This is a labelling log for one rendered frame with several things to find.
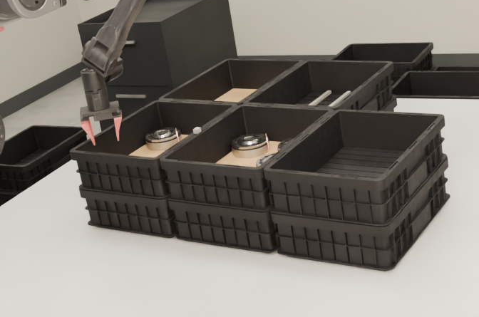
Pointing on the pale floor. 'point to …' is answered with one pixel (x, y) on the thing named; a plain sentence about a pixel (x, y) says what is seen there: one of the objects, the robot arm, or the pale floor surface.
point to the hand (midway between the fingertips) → (105, 139)
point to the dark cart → (167, 44)
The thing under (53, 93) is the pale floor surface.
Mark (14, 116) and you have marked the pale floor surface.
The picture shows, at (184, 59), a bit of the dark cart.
